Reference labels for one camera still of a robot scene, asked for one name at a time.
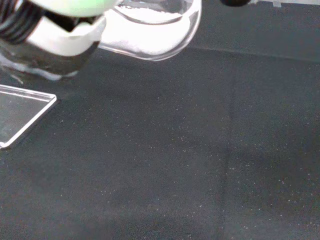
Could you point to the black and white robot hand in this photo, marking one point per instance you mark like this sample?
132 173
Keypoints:
57 42

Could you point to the clear acrylic funnel stand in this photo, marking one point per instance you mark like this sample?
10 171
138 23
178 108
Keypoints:
22 117

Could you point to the black bench cloth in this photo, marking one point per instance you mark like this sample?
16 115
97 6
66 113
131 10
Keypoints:
160 155

